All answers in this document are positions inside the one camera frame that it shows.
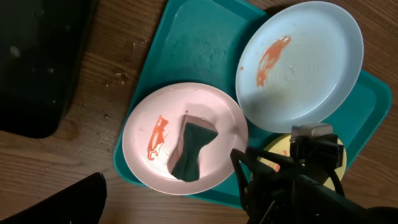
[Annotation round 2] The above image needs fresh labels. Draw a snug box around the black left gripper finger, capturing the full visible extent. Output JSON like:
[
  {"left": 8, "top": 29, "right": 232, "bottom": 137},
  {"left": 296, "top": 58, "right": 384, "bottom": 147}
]
[{"left": 1, "top": 172, "right": 107, "bottom": 224}]

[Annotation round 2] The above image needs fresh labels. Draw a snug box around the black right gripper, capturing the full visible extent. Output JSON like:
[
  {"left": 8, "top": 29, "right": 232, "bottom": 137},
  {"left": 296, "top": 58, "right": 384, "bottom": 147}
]
[{"left": 230, "top": 134, "right": 345, "bottom": 223}]

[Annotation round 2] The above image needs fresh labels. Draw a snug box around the white plate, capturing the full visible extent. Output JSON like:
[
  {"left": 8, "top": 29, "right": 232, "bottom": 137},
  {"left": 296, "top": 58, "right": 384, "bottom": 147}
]
[{"left": 122, "top": 83, "right": 248, "bottom": 195}]

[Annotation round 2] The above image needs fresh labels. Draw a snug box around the light blue plate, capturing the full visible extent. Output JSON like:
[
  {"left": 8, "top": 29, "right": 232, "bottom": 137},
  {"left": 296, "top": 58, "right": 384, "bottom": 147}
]
[{"left": 236, "top": 1, "right": 364, "bottom": 133}]

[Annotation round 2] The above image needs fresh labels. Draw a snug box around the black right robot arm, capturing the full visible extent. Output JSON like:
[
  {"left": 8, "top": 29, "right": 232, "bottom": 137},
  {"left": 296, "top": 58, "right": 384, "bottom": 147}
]
[{"left": 230, "top": 134, "right": 397, "bottom": 223}]

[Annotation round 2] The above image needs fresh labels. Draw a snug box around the black water tray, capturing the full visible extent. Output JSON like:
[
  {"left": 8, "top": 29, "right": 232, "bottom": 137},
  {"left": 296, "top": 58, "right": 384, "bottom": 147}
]
[{"left": 1, "top": 0, "right": 98, "bottom": 138}]

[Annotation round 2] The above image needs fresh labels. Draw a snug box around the yellow-green plate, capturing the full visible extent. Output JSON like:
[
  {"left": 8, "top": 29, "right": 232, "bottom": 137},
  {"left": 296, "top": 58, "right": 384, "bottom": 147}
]
[{"left": 257, "top": 134, "right": 347, "bottom": 195}]

